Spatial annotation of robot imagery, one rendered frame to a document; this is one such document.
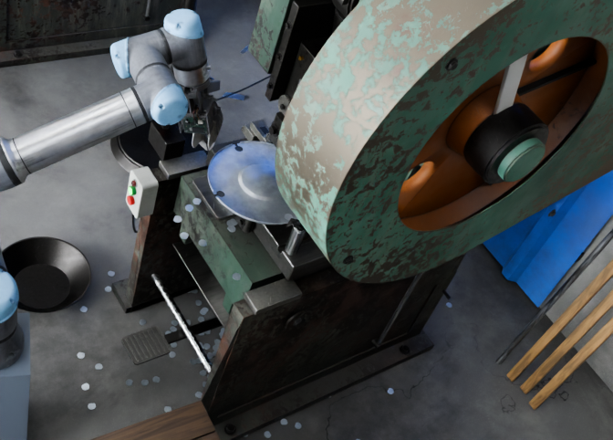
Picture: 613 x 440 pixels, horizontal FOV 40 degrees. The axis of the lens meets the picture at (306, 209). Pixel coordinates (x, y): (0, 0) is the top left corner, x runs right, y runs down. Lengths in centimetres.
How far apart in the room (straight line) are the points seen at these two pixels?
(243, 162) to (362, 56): 89
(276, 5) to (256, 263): 65
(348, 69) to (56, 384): 157
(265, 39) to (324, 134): 65
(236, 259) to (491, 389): 122
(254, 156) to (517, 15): 104
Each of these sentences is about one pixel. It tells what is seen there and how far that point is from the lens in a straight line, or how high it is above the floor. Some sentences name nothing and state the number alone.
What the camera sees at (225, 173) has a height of 78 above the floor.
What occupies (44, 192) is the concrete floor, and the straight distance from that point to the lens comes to 308.
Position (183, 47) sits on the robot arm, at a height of 123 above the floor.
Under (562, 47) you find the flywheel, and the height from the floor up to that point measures 147.
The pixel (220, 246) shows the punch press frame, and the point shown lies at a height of 61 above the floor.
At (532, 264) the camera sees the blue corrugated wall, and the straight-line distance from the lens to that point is 327.
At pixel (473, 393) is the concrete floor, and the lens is 298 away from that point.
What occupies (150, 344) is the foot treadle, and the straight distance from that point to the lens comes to 253.
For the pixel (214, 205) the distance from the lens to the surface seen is 206.
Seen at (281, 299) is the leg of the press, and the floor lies 64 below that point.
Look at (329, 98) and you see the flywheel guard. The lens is 138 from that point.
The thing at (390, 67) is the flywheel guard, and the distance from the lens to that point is 132.
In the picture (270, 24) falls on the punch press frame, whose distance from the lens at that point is 198.
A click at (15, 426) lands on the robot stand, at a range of 235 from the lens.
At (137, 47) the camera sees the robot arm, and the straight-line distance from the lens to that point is 174.
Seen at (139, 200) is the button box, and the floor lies 57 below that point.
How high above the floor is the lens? 228
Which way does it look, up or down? 45 degrees down
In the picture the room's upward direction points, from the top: 22 degrees clockwise
